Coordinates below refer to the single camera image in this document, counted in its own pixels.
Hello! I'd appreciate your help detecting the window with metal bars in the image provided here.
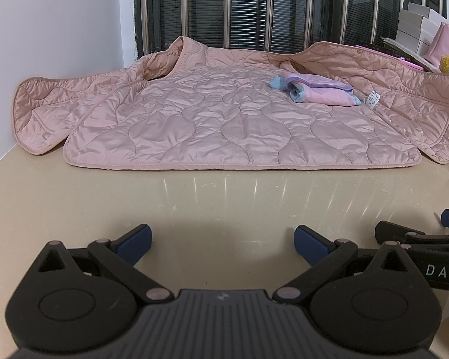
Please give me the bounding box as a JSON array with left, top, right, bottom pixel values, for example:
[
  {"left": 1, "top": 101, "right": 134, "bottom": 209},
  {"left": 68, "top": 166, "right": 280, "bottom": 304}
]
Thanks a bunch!
[{"left": 133, "top": 0, "right": 449, "bottom": 58}]

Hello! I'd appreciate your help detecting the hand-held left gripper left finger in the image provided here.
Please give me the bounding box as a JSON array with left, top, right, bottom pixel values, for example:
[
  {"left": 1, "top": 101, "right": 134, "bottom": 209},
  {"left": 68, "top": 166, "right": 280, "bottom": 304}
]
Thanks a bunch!
[{"left": 30, "top": 224, "right": 173, "bottom": 304}]

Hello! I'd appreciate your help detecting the pink blue garment purple trim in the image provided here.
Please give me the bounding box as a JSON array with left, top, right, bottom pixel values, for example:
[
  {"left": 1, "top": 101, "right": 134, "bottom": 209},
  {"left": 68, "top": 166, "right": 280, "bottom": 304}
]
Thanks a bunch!
[{"left": 269, "top": 75, "right": 362, "bottom": 107}]

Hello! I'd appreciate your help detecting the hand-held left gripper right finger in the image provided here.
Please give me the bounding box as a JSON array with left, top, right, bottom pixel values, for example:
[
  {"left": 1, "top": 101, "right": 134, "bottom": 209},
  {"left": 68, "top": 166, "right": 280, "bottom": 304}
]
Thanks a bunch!
[{"left": 273, "top": 225, "right": 421, "bottom": 304}]

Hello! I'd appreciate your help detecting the stack of white boxes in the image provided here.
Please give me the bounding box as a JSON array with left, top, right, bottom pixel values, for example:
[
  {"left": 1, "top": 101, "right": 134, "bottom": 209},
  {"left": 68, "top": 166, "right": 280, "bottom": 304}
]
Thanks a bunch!
[{"left": 397, "top": 2, "right": 449, "bottom": 56}]

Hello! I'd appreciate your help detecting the pink quilted jacket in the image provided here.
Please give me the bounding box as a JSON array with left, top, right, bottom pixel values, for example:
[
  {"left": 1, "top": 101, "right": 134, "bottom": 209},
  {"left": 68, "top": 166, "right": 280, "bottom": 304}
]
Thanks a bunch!
[{"left": 13, "top": 35, "right": 449, "bottom": 169}]

